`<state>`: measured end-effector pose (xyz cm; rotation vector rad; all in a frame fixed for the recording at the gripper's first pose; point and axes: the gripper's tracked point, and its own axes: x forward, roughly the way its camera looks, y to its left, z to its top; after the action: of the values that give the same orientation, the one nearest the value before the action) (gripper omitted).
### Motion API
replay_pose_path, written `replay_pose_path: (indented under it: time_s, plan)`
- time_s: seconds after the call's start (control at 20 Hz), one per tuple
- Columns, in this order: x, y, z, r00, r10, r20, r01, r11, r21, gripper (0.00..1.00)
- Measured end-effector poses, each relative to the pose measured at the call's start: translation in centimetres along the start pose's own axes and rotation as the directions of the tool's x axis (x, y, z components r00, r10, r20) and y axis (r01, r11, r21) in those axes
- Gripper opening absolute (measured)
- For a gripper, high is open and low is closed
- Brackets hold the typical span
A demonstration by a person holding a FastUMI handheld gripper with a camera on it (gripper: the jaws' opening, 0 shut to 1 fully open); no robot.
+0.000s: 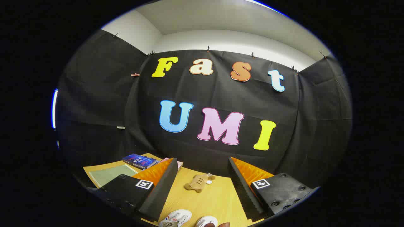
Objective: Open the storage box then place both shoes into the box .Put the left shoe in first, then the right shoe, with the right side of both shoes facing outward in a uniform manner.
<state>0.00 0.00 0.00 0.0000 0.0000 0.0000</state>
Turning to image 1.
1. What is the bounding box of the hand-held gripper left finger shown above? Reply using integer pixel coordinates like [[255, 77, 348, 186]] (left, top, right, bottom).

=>
[[92, 158, 179, 222]]

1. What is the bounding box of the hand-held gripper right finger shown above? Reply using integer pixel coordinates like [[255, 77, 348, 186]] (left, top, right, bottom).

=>
[[228, 157, 320, 222]]

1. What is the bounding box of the white canvas shoe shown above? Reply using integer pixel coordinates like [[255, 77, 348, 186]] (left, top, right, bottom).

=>
[[159, 209, 192, 227], [195, 216, 218, 227]]

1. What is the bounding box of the cream fabric storage box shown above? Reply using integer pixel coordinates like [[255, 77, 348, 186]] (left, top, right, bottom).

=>
[[88, 163, 140, 189]]

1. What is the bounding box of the pink cover book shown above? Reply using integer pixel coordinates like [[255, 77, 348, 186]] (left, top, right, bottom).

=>
[[159, 157, 184, 171]]

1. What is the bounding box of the brown bread plush toy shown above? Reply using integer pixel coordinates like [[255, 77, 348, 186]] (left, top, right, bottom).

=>
[[184, 173, 216, 193]]

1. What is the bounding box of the dark blue book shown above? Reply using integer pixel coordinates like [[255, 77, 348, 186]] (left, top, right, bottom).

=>
[[122, 154, 160, 170]]

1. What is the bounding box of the black backdrop cloth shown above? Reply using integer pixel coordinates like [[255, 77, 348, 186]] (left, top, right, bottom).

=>
[[55, 29, 353, 189]]

